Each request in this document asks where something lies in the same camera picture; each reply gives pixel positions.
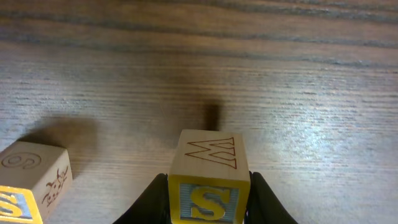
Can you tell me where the yellow S block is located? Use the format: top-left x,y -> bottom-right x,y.
168,129 -> 251,223
1,141 -> 73,223

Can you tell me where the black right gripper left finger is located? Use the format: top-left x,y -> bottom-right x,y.
114,174 -> 170,224

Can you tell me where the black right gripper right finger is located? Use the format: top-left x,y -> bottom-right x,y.
244,172 -> 298,224

